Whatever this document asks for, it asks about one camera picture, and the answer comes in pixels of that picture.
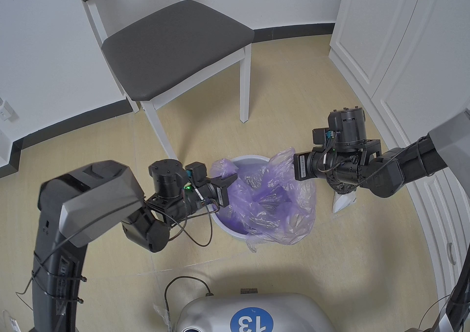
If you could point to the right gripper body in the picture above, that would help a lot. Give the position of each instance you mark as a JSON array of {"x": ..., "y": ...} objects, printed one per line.
[{"x": 315, "y": 167}]

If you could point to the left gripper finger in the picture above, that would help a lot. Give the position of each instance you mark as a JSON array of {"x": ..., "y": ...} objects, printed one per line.
[{"x": 227, "y": 179}]

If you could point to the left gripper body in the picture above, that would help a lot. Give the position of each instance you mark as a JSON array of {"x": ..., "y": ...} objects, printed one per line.
[{"x": 205, "y": 198}]

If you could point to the purple plastic bag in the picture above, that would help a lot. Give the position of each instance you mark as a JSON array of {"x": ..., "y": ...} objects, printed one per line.
[{"x": 271, "y": 198}]

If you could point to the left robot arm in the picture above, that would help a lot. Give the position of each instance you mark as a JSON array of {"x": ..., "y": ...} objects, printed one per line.
[{"x": 91, "y": 191}]

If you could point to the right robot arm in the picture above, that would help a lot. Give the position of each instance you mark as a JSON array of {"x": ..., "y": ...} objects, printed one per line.
[{"x": 396, "y": 172}]

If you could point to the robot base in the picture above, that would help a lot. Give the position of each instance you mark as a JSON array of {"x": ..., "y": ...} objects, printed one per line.
[{"x": 257, "y": 312}]

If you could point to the white trash bin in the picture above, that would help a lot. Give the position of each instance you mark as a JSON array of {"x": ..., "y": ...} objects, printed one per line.
[{"x": 227, "y": 226}]

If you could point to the white paper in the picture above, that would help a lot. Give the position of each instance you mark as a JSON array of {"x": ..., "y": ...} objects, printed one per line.
[{"x": 343, "y": 204}]

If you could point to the grey and white chair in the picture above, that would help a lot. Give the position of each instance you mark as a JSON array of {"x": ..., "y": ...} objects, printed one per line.
[{"x": 176, "y": 48}]

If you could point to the small white device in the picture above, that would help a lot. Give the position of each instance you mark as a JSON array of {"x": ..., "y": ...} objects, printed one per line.
[{"x": 13, "y": 325}]

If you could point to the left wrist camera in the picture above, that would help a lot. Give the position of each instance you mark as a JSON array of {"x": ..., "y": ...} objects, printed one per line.
[{"x": 198, "y": 172}]

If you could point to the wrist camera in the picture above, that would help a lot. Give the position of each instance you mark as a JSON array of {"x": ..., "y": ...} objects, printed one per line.
[
  {"x": 319, "y": 136},
  {"x": 198, "y": 172}
]

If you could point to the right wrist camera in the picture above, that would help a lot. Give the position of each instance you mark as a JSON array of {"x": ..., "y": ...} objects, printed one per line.
[{"x": 319, "y": 136}]

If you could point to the white wall socket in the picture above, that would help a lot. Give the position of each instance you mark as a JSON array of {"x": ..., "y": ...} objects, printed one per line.
[{"x": 5, "y": 112}]

